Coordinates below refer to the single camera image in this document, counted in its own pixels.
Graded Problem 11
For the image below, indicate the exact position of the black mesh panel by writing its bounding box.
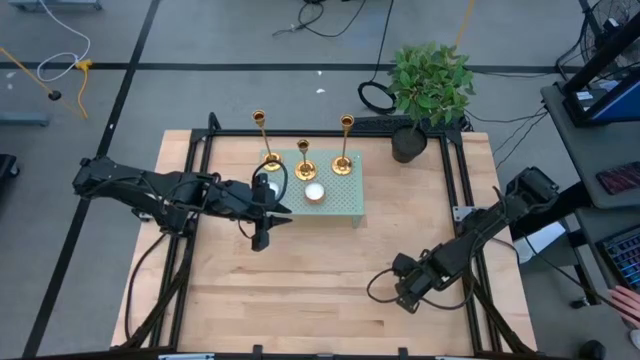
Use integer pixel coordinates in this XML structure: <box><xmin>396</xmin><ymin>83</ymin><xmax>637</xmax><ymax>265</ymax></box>
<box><xmin>349</xmin><ymin>114</ymin><xmax>401</xmax><ymax>133</ymax></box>

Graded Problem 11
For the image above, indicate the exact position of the black aluminium table frame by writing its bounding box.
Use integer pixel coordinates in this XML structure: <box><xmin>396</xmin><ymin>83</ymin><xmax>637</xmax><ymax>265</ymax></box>
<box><xmin>119</xmin><ymin>112</ymin><xmax>539</xmax><ymax>360</ymax></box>

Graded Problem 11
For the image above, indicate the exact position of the backlit keyboard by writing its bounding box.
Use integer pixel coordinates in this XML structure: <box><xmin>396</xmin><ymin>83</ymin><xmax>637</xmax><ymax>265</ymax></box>
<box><xmin>597</xmin><ymin>225</ymin><xmax>640</xmax><ymax>294</ymax></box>

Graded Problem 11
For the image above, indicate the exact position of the black plant pot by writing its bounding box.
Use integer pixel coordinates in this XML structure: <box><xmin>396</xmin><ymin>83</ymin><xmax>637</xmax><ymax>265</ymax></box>
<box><xmin>390</xmin><ymin>125</ymin><xmax>429</xmax><ymax>164</ymax></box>

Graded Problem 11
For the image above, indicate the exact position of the yellow floor cable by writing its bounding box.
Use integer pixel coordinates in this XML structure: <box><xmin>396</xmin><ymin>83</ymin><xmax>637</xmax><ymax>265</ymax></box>
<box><xmin>74</xmin><ymin>59</ymin><xmax>95</xmax><ymax>120</ymax></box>

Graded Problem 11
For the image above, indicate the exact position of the green perforated metal shelf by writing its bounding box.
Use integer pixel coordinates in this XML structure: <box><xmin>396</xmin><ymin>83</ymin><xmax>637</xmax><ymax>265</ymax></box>
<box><xmin>258</xmin><ymin>148</ymin><xmax>366</xmax><ymax>229</ymax></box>

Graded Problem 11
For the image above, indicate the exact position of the grey side desk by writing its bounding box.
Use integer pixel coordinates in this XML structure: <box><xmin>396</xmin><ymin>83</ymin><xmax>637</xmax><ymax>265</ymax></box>
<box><xmin>540</xmin><ymin>82</ymin><xmax>640</xmax><ymax>210</ymax></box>

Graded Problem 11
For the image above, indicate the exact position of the black coiled cable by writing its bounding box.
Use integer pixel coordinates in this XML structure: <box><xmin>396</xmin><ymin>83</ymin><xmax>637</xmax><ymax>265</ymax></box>
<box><xmin>356</xmin><ymin>80</ymin><xmax>397</xmax><ymax>116</ymax></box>

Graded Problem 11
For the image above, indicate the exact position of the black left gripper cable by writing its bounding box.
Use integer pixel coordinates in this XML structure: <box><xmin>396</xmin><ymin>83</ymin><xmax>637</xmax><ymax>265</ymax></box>
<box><xmin>237</xmin><ymin>158</ymin><xmax>290</xmax><ymax>240</ymax></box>

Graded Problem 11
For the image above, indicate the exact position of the black floor cable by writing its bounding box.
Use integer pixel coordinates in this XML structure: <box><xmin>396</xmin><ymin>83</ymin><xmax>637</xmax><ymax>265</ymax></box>
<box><xmin>272</xmin><ymin>0</ymin><xmax>369</xmax><ymax>39</ymax></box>

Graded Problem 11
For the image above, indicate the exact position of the black floor fan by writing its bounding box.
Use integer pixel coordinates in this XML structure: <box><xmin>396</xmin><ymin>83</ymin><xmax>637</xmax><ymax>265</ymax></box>
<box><xmin>579</xmin><ymin>0</ymin><xmax>640</xmax><ymax>66</ymax></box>

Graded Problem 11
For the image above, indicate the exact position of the green leafy plant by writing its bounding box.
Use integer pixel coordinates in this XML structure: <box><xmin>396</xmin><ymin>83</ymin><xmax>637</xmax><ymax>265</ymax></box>
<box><xmin>387</xmin><ymin>41</ymin><xmax>477</xmax><ymax>129</ymax></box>

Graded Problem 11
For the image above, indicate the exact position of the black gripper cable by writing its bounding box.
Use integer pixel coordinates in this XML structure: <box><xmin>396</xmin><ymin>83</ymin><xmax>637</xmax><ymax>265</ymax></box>
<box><xmin>365</xmin><ymin>267</ymin><xmax>476</xmax><ymax>312</ymax></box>
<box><xmin>237</xmin><ymin>158</ymin><xmax>290</xmax><ymax>240</ymax></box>

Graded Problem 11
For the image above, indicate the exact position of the tall gold candlestick holder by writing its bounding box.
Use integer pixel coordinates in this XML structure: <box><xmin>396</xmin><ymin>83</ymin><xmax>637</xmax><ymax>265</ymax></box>
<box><xmin>330</xmin><ymin>113</ymin><xmax>356</xmax><ymax>177</ymax></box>
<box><xmin>251</xmin><ymin>109</ymin><xmax>284</xmax><ymax>173</ymax></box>

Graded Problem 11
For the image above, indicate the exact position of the blue screen laptop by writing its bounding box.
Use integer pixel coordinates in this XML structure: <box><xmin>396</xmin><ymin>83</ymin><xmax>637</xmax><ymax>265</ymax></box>
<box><xmin>562</xmin><ymin>67</ymin><xmax>640</xmax><ymax>128</ymax></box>

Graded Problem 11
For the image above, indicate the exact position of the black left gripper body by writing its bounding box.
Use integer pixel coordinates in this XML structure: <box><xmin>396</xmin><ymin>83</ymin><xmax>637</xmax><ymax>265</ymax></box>
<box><xmin>218</xmin><ymin>172</ymin><xmax>277</xmax><ymax>253</ymax></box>

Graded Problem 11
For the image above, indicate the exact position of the short gold candlestick holder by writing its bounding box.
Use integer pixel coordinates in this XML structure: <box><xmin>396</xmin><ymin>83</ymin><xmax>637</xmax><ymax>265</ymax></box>
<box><xmin>293</xmin><ymin>138</ymin><xmax>318</xmax><ymax>182</ymax></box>

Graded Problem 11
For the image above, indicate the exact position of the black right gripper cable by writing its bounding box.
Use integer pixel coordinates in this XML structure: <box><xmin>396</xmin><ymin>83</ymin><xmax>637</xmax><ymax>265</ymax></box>
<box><xmin>365</xmin><ymin>267</ymin><xmax>476</xmax><ymax>312</ymax></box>

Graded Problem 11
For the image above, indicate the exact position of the yellow hanging cable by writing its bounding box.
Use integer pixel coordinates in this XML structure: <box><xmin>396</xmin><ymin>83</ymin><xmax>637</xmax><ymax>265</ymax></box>
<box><xmin>453</xmin><ymin>0</ymin><xmax>476</xmax><ymax>47</ymax></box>

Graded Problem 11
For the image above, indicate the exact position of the white floor cable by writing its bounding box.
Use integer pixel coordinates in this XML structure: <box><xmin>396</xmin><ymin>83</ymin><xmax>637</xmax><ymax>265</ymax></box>
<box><xmin>36</xmin><ymin>0</ymin><xmax>92</xmax><ymax>83</ymax></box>

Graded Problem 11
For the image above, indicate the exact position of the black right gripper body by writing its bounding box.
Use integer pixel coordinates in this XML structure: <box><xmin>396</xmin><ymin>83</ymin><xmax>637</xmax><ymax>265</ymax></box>
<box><xmin>391</xmin><ymin>251</ymin><xmax>444</xmax><ymax>315</ymax></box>

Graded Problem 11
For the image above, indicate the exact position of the black computer mouse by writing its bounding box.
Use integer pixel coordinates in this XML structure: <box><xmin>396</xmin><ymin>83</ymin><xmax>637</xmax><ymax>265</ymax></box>
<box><xmin>578</xmin><ymin>339</ymin><xmax>608</xmax><ymax>360</ymax></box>

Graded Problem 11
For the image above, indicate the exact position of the white tealight candle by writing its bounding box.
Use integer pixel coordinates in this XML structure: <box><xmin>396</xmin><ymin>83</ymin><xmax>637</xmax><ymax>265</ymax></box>
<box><xmin>303</xmin><ymin>181</ymin><xmax>328</xmax><ymax>206</ymax></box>

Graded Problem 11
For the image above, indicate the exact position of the person's hand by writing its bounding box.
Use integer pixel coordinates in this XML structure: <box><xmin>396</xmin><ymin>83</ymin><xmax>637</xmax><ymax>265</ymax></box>
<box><xmin>607</xmin><ymin>284</ymin><xmax>640</xmax><ymax>326</ymax></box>

